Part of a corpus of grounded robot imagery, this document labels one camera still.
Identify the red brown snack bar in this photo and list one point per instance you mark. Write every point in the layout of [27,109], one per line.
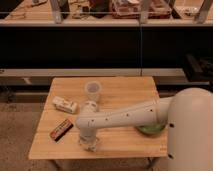
[61,130]

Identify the wooden table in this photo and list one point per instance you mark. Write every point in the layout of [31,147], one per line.
[123,142]

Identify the long wooden shelf bench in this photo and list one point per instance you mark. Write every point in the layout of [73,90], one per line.
[106,12]

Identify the green bowl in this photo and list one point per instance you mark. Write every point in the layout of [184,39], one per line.
[151,129]

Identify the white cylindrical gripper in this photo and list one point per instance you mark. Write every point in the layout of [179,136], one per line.
[87,136]

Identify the clear plastic cup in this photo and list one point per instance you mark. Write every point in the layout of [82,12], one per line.
[92,90]

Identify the white plastic bottle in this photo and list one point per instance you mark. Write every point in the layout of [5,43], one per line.
[64,105]

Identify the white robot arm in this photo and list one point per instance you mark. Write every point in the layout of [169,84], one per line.
[188,115]

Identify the black equipment at right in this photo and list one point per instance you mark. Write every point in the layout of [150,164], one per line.
[198,69]

